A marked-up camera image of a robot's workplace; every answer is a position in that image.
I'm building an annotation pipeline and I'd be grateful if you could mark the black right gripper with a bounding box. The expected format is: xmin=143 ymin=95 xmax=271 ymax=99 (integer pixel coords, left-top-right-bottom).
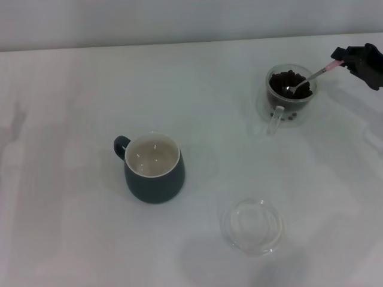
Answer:
xmin=330 ymin=42 xmax=383 ymax=91

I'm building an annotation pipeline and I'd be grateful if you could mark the pink-handled metal spoon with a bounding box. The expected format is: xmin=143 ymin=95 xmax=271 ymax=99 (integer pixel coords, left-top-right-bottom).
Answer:
xmin=282 ymin=59 xmax=345 ymax=93

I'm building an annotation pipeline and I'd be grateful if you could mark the dark blue ceramic mug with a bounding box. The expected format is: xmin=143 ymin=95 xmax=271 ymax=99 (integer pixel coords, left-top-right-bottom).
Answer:
xmin=113 ymin=131 xmax=186 ymax=205

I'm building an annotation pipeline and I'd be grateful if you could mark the coffee bean pile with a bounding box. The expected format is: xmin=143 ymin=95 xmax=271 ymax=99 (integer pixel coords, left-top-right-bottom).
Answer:
xmin=268 ymin=69 xmax=314 ymax=111

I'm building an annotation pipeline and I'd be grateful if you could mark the clear round glass dish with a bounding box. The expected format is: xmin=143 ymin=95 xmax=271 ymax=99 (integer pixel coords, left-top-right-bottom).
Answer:
xmin=220 ymin=197 xmax=284 ymax=258

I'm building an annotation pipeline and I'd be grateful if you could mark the clear double-wall glass cup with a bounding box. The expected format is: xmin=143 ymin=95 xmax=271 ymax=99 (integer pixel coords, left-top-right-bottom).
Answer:
xmin=265 ymin=63 xmax=318 ymax=137

